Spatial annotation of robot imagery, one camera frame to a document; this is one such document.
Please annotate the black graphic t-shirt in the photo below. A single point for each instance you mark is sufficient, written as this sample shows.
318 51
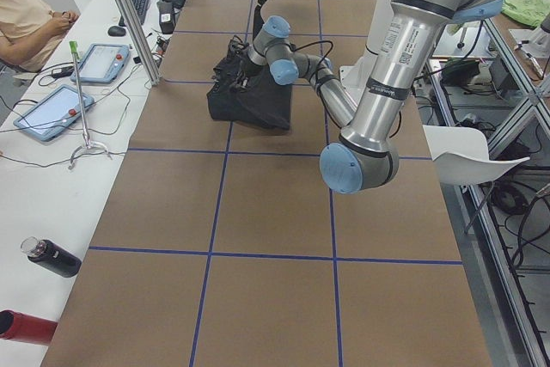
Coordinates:
270 67

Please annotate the black box with label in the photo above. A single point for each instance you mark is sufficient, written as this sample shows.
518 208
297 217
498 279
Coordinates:
166 17

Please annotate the black keyboard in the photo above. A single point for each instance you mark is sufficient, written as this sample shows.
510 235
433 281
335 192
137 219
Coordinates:
138 4

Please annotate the black computer mouse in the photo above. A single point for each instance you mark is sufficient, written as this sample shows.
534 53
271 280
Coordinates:
116 31

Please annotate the upper teach pendant tablet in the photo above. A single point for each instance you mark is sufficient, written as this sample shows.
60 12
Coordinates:
101 63

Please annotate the teach pendant tablet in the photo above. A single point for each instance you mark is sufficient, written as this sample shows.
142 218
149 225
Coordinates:
101 63
53 115

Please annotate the metal stand with green top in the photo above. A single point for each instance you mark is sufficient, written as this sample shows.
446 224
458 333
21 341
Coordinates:
89 146

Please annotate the lower teach pendant tablet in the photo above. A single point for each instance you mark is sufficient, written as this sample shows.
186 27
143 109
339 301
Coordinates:
53 115

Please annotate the seated person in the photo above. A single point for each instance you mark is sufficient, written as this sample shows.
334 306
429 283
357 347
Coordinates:
31 31

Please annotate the white plastic chair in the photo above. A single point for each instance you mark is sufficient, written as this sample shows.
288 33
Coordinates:
461 156

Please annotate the black water bottle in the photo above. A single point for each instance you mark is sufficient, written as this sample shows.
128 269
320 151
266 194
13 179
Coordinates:
51 256

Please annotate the red water bottle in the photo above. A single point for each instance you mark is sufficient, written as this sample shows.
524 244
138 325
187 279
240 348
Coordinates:
25 328

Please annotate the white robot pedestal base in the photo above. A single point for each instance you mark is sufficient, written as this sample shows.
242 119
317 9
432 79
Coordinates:
354 77

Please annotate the aluminium frame post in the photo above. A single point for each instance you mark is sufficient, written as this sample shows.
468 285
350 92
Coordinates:
139 40

